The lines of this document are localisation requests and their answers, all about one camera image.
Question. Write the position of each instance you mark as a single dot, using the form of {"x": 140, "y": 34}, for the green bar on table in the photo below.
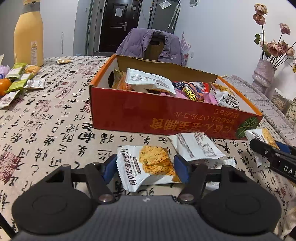
{"x": 20, "y": 83}
{"x": 16, "y": 71}

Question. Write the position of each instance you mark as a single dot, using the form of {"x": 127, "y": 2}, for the small nut snack packet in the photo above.
{"x": 63, "y": 61}

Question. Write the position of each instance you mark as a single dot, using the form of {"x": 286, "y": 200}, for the orange cardboard box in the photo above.
{"x": 138, "y": 112}

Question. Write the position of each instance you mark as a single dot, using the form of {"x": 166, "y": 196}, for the purple jacket on chair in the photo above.
{"x": 137, "y": 40}

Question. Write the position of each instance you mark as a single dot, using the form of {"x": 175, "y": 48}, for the red blue chips bag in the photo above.
{"x": 192, "y": 90}

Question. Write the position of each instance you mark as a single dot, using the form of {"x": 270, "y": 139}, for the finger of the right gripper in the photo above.
{"x": 280, "y": 162}
{"x": 286, "y": 148}

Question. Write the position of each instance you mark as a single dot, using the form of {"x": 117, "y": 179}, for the yellow thermos bottle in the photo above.
{"x": 28, "y": 35}

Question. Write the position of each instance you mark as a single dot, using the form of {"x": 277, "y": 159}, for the floral small vase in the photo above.
{"x": 291, "y": 112}

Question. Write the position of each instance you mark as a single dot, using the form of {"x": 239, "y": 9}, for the purple tissue pack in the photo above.
{"x": 4, "y": 70}

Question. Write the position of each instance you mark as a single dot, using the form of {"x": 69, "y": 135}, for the dried pink roses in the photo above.
{"x": 275, "y": 52}

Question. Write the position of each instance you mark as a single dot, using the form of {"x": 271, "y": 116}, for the calligraphy print tablecloth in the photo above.
{"x": 44, "y": 129}

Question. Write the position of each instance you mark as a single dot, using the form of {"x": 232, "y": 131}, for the grey refrigerator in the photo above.
{"x": 164, "y": 15}

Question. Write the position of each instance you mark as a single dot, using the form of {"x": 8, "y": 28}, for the white oat crisp packet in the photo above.
{"x": 141, "y": 82}

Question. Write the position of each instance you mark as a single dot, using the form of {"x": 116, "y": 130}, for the orange mandarin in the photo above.
{"x": 5, "y": 83}

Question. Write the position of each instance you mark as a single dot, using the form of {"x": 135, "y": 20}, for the wall panel box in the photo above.
{"x": 194, "y": 3}

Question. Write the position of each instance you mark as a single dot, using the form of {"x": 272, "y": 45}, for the wooden chair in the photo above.
{"x": 154, "y": 49}

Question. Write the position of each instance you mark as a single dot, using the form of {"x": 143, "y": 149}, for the dark entrance door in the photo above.
{"x": 119, "y": 17}

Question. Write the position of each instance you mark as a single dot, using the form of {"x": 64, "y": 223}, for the pink snack packet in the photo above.
{"x": 208, "y": 97}

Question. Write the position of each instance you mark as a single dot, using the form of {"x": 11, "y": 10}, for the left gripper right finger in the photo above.
{"x": 193, "y": 177}

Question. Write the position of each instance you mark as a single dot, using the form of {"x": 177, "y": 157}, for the white packet near mandarins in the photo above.
{"x": 8, "y": 98}

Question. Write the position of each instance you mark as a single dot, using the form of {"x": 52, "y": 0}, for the white packet on table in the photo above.
{"x": 35, "y": 84}

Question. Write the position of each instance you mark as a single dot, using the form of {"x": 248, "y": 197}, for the pink flower vase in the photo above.
{"x": 263, "y": 75}

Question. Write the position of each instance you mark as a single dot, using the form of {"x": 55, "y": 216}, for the orange biscuit stick pack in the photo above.
{"x": 120, "y": 81}

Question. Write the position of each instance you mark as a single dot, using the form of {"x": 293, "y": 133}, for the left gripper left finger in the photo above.
{"x": 98, "y": 176}

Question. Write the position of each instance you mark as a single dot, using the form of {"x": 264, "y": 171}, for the folded grey patterned cloth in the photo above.
{"x": 274, "y": 120}

